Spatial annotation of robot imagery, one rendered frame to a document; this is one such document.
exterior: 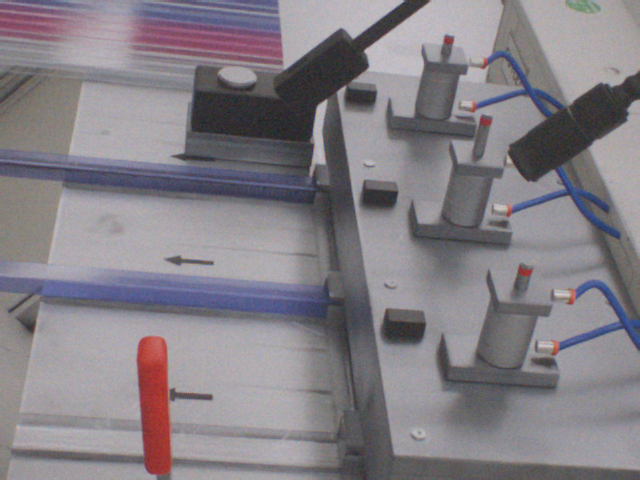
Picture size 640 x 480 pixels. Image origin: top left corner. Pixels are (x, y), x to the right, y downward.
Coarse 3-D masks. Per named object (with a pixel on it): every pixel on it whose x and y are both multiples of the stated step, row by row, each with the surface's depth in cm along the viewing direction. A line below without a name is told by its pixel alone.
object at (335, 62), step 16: (336, 32) 62; (320, 48) 62; (336, 48) 61; (352, 48) 61; (304, 64) 62; (320, 64) 62; (336, 64) 62; (352, 64) 62; (368, 64) 62; (288, 80) 62; (304, 80) 62; (320, 80) 62; (336, 80) 62; (288, 96) 62; (304, 96) 63; (320, 96) 63; (304, 112) 63
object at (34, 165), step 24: (0, 168) 73; (24, 168) 74; (48, 168) 74; (72, 168) 74; (96, 168) 74; (120, 168) 74; (144, 168) 75; (168, 168) 75; (192, 168) 76; (216, 168) 76; (192, 192) 75; (216, 192) 75; (240, 192) 75; (264, 192) 76; (288, 192) 76; (312, 192) 76
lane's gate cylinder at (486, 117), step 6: (486, 114) 62; (492, 114) 62; (480, 120) 62; (486, 120) 61; (480, 126) 62; (486, 126) 62; (480, 132) 62; (486, 132) 62; (480, 138) 62; (486, 138) 62; (474, 144) 62; (480, 144) 62; (474, 150) 63; (480, 150) 62
